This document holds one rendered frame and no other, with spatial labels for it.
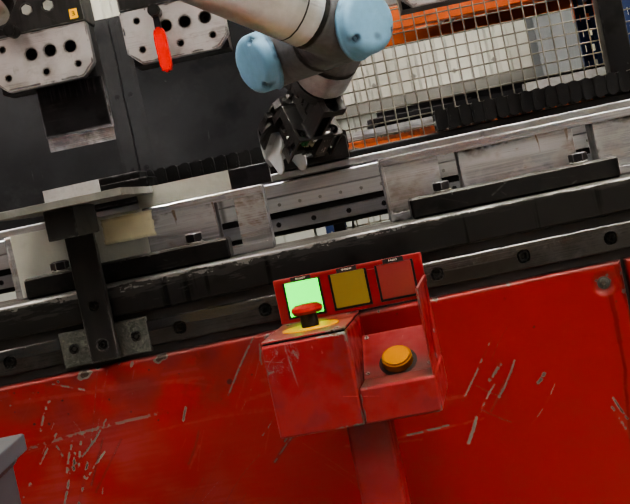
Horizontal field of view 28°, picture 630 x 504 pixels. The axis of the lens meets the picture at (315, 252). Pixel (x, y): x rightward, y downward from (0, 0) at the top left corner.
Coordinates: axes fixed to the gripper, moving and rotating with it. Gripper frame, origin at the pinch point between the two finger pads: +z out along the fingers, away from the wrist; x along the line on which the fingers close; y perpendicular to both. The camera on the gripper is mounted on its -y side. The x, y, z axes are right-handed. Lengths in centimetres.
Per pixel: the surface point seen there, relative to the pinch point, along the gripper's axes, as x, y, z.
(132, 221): -20.0, -0.2, 11.0
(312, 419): -18.3, 44.4, -11.0
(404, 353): -4.9, 41.1, -14.9
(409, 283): 1.5, 31.6, -13.8
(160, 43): -13.7, -16.2, -9.1
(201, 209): -10.9, 2.6, 6.8
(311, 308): -13.7, 31.9, -14.6
